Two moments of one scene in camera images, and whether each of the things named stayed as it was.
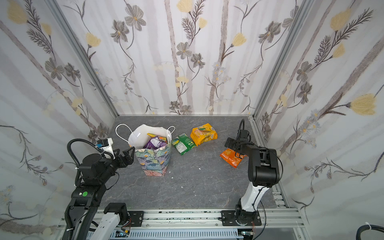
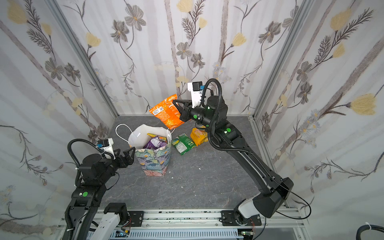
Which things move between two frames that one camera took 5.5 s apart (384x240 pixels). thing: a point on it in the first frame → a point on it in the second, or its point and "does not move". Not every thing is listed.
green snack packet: (183, 144) does not move
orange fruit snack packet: (163, 138) does not move
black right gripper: (236, 144) → (186, 112)
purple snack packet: (154, 142) does not move
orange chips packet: (234, 158) → (167, 113)
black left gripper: (122, 159) does not move
